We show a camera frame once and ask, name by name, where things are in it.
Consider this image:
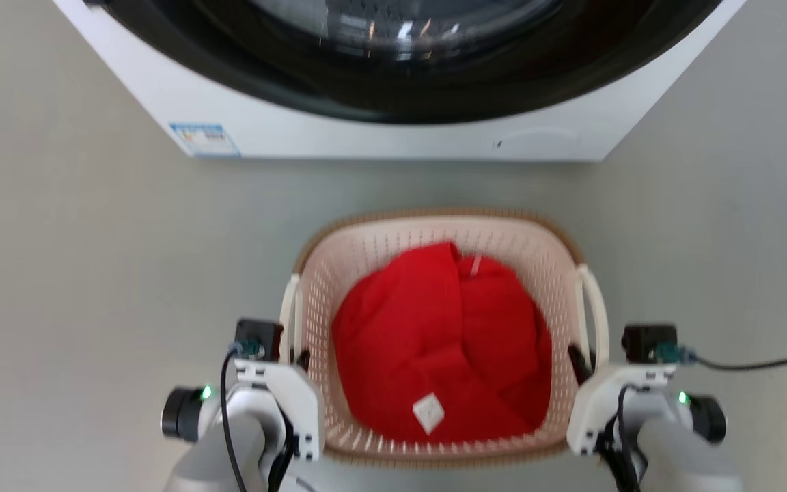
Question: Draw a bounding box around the beige perforated laundry basket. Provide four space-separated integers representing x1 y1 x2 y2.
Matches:
279 208 611 471

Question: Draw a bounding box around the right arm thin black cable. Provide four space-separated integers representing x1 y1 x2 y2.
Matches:
597 385 642 492

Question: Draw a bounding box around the right camera black cable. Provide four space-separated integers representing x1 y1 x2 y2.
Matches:
678 348 787 372

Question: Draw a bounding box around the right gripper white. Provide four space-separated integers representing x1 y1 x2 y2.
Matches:
566 344 678 457

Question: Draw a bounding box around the white washing machine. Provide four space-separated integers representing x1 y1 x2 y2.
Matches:
52 0 747 163

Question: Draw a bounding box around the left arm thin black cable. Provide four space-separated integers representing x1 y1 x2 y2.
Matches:
220 344 249 492

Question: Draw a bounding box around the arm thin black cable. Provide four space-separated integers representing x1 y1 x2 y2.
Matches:
220 344 249 492
597 385 642 492

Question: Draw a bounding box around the blue white energy label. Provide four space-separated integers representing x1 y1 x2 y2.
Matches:
169 122 242 159

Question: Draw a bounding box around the red garment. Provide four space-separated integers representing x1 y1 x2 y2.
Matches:
331 241 553 445

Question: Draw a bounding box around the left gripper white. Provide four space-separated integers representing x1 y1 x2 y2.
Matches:
232 349 325 463

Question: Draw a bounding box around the white garment care tag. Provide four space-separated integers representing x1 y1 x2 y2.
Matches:
412 393 446 436

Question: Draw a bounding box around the black round washer door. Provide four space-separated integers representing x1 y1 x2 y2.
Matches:
102 0 723 126

